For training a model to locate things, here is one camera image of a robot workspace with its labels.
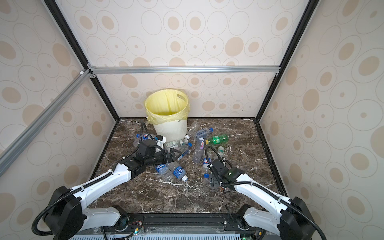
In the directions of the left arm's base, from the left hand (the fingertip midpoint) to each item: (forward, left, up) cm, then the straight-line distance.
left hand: (180, 154), depth 77 cm
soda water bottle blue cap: (+26, -13, -15) cm, 33 cm away
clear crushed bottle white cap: (+35, -7, -19) cm, 41 cm away
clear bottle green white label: (+15, +6, -14) cm, 21 cm away
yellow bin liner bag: (+40, +14, -3) cm, 43 cm away
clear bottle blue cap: (+12, 0, -14) cm, 18 cm away
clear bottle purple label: (+12, -10, -19) cm, 25 cm away
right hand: (-8, -22, -14) cm, 27 cm away
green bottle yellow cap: (+19, -23, -14) cm, 33 cm away
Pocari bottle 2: (-4, +2, -13) cm, 14 cm away
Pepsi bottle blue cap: (-2, -14, -18) cm, 23 cm away
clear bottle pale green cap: (+13, -25, -19) cm, 34 cm away
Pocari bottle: (-2, +11, -18) cm, 21 cm away
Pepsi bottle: (+22, +27, -15) cm, 38 cm away
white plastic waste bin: (+21, +7, -6) cm, 23 cm away
